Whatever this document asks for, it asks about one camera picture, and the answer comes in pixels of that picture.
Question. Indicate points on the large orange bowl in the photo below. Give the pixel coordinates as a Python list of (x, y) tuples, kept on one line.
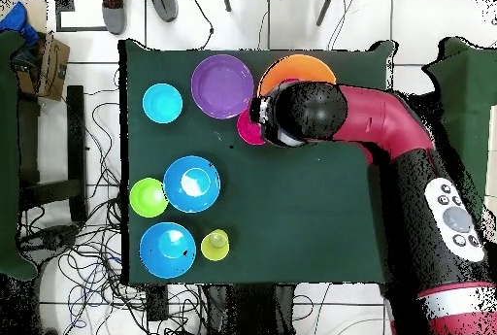
[(297, 69)]

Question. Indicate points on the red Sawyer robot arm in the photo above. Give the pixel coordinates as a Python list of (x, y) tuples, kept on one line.
[(380, 121)]

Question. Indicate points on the small red bowl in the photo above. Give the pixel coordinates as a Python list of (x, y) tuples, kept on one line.
[(248, 131)]

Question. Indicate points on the dark green tablecloth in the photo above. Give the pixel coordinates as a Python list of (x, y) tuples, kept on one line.
[(271, 214)]

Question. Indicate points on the yellow cup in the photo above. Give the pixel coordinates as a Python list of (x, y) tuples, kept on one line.
[(214, 245)]

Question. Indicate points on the large purple bowl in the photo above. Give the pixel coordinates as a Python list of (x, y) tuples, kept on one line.
[(222, 86)]

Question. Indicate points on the small green bowl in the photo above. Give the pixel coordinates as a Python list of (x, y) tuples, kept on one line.
[(148, 197)]

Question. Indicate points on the small light blue bowl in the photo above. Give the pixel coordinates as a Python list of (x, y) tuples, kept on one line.
[(162, 103)]

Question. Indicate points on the black power box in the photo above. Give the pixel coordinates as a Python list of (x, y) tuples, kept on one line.
[(157, 302)]

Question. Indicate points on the person's left foot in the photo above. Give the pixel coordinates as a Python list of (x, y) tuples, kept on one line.
[(165, 5)]

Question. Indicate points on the person's foot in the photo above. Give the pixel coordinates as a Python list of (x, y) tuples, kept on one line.
[(114, 12), (165, 5)]

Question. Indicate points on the person's right foot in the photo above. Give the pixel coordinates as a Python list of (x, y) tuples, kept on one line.
[(114, 12)]

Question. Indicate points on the black stand base with knob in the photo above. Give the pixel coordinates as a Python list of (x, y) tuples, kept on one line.
[(50, 240)]

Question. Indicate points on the cardboard box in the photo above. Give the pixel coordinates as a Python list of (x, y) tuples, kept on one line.
[(58, 67)]

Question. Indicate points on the green covered side table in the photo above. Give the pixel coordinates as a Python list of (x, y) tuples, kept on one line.
[(7, 156), (466, 71)]

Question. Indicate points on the blue cloth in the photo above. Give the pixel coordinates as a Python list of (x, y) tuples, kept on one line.
[(17, 20)]

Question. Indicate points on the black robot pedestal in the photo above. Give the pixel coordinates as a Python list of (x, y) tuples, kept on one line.
[(248, 311)]

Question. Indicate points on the black bench frame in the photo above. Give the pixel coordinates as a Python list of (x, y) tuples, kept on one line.
[(75, 137)]

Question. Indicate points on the black square floor frame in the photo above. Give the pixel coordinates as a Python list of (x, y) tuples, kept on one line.
[(64, 1)]

